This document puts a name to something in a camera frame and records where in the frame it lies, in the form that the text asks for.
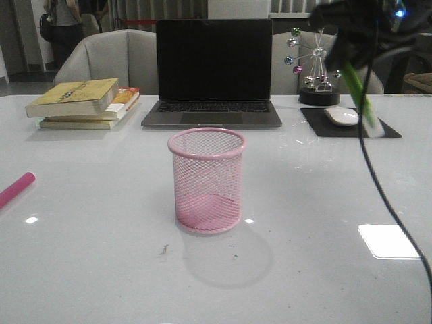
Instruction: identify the grey armchair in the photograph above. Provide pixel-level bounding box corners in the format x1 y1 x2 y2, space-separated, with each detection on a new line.
53 29 159 95
271 30 385 96

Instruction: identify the green marker pen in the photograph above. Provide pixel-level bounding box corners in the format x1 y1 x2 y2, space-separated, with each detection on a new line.
341 61 385 138

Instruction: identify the ferris wheel desk toy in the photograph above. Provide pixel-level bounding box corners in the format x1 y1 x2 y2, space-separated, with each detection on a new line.
283 27 340 107

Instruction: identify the black mouse pad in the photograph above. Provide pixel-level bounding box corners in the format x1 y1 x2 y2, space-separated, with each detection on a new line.
300 107 402 138

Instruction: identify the orange middle book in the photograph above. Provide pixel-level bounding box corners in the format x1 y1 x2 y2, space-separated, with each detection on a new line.
46 87 140 122

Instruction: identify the grey right armchair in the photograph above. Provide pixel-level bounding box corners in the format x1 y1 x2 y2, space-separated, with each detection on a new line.
271 30 385 96

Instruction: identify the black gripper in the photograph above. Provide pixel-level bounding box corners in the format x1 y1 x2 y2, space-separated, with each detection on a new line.
308 1 405 71

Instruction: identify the bottom cream book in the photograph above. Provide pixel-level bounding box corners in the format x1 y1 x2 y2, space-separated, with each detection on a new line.
38 101 138 130

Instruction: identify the yellow top book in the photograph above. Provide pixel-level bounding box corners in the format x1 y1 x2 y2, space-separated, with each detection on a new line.
25 78 119 117

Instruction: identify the person in dark trousers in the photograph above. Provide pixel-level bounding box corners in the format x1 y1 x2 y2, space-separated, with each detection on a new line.
39 0 84 68

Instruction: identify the grey left armchair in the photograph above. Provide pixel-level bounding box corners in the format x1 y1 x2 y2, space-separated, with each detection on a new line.
53 29 159 95

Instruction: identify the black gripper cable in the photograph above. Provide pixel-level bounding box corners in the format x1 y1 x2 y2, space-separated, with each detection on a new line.
356 20 432 324

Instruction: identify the pink marker pen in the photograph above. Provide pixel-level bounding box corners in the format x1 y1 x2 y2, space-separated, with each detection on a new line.
0 172 36 208

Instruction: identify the grey open laptop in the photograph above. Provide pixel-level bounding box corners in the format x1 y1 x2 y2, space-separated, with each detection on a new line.
141 18 282 128

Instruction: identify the white computer mouse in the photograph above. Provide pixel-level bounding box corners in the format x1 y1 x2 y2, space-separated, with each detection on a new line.
324 107 359 126

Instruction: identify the dark wooden side chair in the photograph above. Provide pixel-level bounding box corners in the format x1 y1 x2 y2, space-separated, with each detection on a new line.
373 32 431 95

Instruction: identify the pink mesh pen holder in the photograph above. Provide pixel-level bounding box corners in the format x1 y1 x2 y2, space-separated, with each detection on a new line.
167 127 246 234

